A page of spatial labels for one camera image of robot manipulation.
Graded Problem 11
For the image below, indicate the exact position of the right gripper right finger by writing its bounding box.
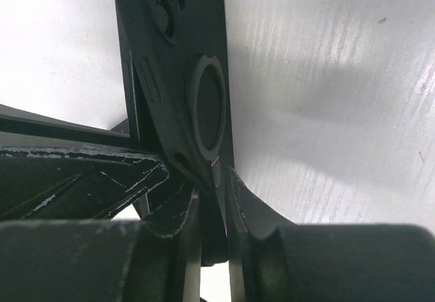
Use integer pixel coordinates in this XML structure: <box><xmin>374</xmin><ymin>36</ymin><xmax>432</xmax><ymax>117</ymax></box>
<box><xmin>227</xmin><ymin>170</ymin><xmax>434</xmax><ymax>301</ymax></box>

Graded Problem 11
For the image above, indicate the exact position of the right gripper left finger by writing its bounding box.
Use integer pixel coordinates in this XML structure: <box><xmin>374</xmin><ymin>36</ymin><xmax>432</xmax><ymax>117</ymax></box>
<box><xmin>1</xmin><ymin>186</ymin><xmax>201</xmax><ymax>301</ymax></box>

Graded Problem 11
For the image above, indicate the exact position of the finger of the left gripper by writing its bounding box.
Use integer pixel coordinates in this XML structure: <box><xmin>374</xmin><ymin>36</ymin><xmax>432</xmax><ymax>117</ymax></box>
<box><xmin>1</xmin><ymin>105</ymin><xmax>170</xmax><ymax>220</ymax></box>

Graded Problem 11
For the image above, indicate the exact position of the black phone case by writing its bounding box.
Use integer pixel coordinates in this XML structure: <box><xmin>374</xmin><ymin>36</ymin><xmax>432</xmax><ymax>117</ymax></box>
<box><xmin>116</xmin><ymin>0</ymin><xmax>234</xmax><ymax>265</ymax></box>

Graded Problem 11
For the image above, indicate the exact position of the black phone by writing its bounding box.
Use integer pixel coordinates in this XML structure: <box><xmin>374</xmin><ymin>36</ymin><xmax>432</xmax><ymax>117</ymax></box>
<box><xmin>124</xmin><ymin>51</ymin><xmax>147</xmax><ymax>148</ymax></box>

